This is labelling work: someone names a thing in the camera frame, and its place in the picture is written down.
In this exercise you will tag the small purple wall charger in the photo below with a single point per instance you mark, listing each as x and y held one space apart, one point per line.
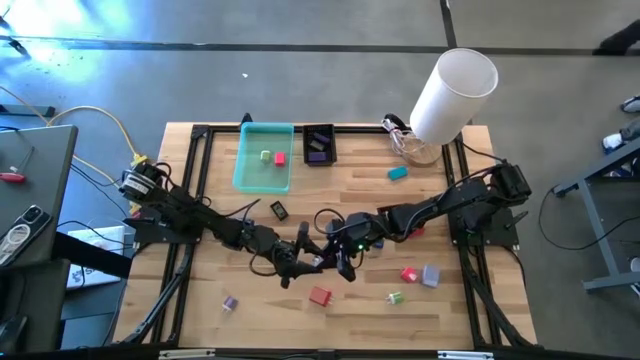
230 302

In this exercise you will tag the light green charger white face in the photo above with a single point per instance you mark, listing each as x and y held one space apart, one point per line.
265 157

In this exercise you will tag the plain pink wall charger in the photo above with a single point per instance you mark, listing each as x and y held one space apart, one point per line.
280 159

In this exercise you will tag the black digital clock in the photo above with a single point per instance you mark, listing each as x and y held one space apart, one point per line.
279 210

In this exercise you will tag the small black mesh basket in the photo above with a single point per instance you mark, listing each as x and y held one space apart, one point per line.
332 150

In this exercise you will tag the black aluminium rail frame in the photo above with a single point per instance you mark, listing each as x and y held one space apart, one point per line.
360 129

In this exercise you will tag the teal translucent plastic bin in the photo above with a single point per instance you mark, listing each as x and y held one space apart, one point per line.
260 180

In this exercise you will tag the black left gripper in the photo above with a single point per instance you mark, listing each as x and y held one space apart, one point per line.
277 252

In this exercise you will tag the grey metal table frame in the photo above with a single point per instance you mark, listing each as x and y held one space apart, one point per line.
602 235

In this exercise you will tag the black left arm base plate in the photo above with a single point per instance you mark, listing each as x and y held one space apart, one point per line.
150 236

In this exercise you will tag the pink charger white face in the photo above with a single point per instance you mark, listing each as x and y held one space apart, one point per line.
316 260

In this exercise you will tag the black front mounting bar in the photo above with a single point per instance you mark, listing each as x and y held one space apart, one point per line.
380 356

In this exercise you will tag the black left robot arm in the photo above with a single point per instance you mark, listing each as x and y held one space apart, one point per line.
200 220

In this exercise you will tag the blue digital device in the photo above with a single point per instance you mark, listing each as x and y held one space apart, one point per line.
379 244

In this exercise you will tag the dark grey side desk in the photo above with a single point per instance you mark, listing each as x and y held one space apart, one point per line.
45 165

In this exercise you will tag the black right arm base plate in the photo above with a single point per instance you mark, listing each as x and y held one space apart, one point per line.
495 234

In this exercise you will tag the white shade wooden base lamp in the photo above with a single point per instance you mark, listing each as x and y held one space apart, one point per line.
450 100

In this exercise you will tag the smartphone in clear case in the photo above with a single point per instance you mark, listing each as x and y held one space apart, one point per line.
25 230

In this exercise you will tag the white cardboard box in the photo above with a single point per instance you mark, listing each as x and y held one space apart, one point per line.
95 240

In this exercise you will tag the large red wall charger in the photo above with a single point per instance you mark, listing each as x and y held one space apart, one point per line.
319 295

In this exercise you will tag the black grey stereo camera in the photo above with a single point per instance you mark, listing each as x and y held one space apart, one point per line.
326 354

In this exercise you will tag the teal flat rectangular device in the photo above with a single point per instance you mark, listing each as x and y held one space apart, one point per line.
397 173

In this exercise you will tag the black desk support beam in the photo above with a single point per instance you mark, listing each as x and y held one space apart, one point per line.
90 255

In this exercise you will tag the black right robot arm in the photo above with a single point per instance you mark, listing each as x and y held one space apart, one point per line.
450 197

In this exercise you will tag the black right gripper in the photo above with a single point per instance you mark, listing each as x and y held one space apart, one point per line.
357 232

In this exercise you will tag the red rectangular device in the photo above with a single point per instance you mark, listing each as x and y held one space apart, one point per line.
418 232

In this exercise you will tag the small green white charger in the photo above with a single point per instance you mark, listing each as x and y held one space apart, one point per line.
396 298

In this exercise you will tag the pink wall charger bolt emblem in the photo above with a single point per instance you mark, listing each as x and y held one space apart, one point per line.
408 273

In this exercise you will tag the lavender grey wall charger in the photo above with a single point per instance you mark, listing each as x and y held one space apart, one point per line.
430 276

